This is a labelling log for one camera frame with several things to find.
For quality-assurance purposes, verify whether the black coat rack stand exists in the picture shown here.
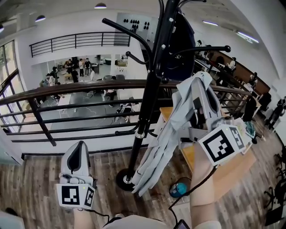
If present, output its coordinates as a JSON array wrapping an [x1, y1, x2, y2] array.
[[101, 0, 231, 192]]

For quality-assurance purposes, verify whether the black phone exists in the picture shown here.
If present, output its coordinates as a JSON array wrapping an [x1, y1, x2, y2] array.
[[175, 219, 191, 229]]

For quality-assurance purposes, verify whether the black balcony railing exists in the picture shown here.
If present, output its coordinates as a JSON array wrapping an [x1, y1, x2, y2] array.
[[29, 32, 131, 58]]

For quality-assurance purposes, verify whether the person's left forearm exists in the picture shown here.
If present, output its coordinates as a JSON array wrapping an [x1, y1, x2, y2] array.
[[73, 209, 96, 229]]

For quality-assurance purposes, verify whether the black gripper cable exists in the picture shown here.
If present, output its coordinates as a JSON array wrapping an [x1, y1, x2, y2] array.
[[168, 166, 219, 222], [89, 208, 110, 225]]

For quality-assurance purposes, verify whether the black hanging coat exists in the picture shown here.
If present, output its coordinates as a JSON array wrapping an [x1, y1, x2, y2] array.
[[242, 96, 257, 123]]

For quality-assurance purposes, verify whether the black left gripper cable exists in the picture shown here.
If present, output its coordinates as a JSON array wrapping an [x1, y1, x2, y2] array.
[[89, 208, 110, 225]]

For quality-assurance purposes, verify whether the person's grey shirt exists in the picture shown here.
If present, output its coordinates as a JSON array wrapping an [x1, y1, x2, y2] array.
[[104, 214, 169, 229]]

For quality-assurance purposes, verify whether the white box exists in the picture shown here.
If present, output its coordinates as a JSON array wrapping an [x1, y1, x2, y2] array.
[[233, 117, 253, 155]]

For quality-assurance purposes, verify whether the white board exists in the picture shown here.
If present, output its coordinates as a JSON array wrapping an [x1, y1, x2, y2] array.
[[0, 211, 25, 229]]

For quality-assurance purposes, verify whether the black office chair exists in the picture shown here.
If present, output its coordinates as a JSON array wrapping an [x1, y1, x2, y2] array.
[[263, 145, 286, 226]]

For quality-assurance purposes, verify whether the light grey garment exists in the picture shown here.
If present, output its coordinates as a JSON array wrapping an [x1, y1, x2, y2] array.
[[131, 71, 213, 197]]

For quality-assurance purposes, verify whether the teal bag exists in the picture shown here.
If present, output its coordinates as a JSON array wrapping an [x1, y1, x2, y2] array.
[[244, 122, 257, 139]]

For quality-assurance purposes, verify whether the person's right forearm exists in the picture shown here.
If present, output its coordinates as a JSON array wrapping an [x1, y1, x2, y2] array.
[[189, 143, 219, 208]]

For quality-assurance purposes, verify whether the large window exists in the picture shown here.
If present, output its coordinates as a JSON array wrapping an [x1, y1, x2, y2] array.
[[0, 40, 25, 126]]

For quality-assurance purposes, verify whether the wood-topped black railing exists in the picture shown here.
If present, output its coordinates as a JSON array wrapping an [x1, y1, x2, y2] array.
[[0, 79, 252, 147]]

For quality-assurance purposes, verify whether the wooden table with white frame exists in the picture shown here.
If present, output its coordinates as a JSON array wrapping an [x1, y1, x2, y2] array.
[[159, 106, 257, 201]]

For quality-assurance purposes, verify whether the dark navy hanging bag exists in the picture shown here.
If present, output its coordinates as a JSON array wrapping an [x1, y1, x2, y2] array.
[[166, 8, 197, 81]]

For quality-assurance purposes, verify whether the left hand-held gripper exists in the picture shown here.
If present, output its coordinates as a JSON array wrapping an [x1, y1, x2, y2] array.
[[55, 140, 97, 210]]

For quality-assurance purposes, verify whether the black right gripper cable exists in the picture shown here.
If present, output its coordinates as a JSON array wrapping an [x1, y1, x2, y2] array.
[[168, 166, 219, 222]]

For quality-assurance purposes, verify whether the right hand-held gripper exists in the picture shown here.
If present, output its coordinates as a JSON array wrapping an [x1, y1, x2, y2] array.
[[189, 78, 246, 166]]

